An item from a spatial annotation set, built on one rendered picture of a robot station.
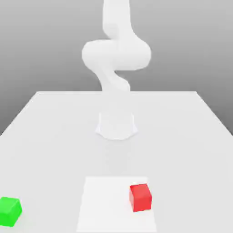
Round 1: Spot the small red cube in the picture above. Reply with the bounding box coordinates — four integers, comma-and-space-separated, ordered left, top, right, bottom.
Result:
129, 183, 152, 213

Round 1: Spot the small green cube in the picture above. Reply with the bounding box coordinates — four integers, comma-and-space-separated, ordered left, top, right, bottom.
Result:
0, 196, 23, 228

